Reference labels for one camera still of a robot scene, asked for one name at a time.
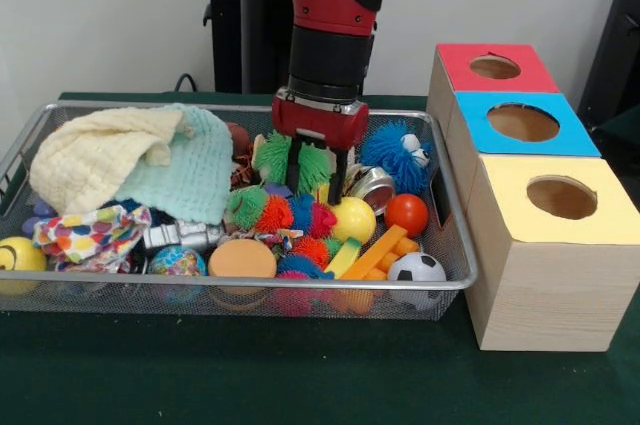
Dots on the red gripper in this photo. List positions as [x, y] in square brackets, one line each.
[320, 122]

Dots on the green puffer toy with eyes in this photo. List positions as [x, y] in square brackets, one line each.
[312, 165]

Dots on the mint green cloth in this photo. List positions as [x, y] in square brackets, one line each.
[200, 180]

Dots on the cream muslin cloth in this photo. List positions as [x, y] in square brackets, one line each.
[85, 165]

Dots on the white polka dot cloth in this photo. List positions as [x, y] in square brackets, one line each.
[85, 237]

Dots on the shallow metal mesh bin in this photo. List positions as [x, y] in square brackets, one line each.
[150, 302]

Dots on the wooden box with three holes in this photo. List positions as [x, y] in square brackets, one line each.
[550, 295]

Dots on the plain yellow ball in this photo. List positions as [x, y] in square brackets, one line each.
[357, 222]

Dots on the large blue puffer ball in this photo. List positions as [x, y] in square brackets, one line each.
[390, 155]

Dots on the red ball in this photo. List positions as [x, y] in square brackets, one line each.
[406, 215]

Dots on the orange foam disc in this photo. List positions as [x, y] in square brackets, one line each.
[242, 260]

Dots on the small soccer ball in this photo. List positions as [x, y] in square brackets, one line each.
[415, 270]

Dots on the multicoloured globe ball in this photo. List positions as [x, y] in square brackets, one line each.
[177, 262]

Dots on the dark green table cloth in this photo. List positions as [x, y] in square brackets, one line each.
[625, 122]
[300, 375]

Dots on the yellow smiley ball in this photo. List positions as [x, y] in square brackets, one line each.
[20, 257]

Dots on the black upright panel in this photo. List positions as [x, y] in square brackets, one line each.
[620, 45]

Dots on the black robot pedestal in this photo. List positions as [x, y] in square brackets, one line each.
[250, 45]

